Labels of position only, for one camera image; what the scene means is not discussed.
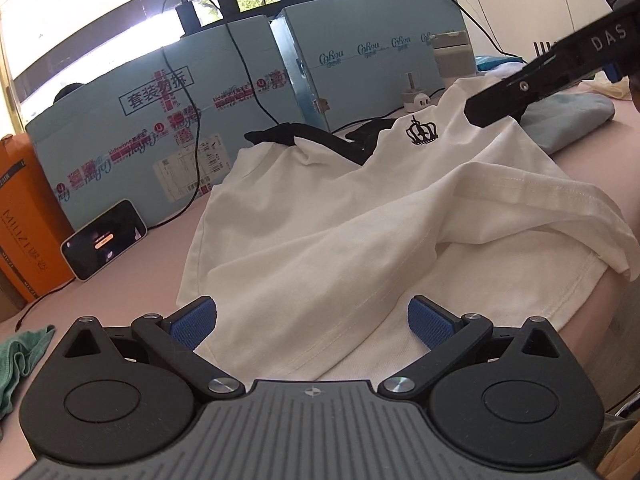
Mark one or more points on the labelled light blue cardboard box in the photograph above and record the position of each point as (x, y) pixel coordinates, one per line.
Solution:
(125, 135)

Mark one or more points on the white plug adapter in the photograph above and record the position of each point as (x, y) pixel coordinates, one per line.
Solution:
(416, 97)

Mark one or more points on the white tumbler grey sleeve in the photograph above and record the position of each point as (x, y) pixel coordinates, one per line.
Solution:
(452, 60)

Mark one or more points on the white smartphone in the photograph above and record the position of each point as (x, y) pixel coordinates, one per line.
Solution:
(105, 240)

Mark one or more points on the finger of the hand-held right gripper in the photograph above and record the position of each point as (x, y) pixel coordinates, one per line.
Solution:
(515, 92)

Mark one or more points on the green t-shirt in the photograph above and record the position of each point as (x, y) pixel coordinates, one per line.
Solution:
(22, 365)

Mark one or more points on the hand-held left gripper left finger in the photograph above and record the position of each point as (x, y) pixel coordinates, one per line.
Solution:
(192, 320)

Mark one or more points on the black router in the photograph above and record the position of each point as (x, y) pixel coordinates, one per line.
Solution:
(544, 49)

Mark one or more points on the plain light blue cardboard box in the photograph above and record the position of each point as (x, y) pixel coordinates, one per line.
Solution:
(360, 75)

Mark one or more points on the white soft package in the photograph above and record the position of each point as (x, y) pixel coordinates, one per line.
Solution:
(500, 64)

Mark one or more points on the white polo shirt black collar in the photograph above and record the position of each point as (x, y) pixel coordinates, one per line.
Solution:
(325, 235)

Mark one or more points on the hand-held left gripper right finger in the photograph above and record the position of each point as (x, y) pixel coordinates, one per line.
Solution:
(430, 321)

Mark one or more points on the orange cardboard box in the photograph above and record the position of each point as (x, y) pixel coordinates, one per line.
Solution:
(30, 220)

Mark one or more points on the black charger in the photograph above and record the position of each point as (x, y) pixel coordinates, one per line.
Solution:
(227, 0)
(187, 12)

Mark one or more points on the cream cloth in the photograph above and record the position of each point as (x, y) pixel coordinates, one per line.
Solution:
(610, 89)

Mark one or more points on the blue sweater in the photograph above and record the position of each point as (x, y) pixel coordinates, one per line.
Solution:
(575, 120)

